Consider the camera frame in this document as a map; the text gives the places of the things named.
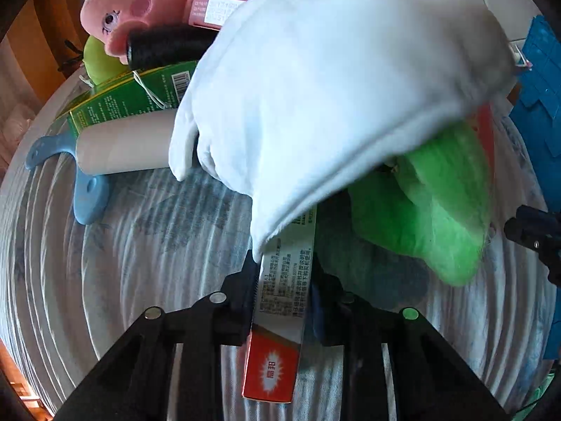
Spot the pale pleated curtain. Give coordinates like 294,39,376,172
0,39,40,176

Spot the black thread spool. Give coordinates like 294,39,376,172
126,24,220,71

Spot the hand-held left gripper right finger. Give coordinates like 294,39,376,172
309,271,511,421

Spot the green dinosaur plush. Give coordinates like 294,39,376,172
348,120,492,288

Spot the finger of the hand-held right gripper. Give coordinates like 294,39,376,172
504,205,561,286

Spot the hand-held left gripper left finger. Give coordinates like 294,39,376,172
53,250,259,421

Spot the blue lint roller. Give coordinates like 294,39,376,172
25,135,110,225

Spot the green carton box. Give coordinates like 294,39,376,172
66,60,200,139

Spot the green bird plush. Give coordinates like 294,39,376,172
83,35,130,86

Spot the pink box white label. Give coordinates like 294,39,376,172
188,0,248,31

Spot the orange dress pig plush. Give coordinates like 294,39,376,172
80,0,294,58

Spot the wooden headboard post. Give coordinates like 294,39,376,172
9,0,88,93

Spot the white cotton glove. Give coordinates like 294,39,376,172
169,0,518,257

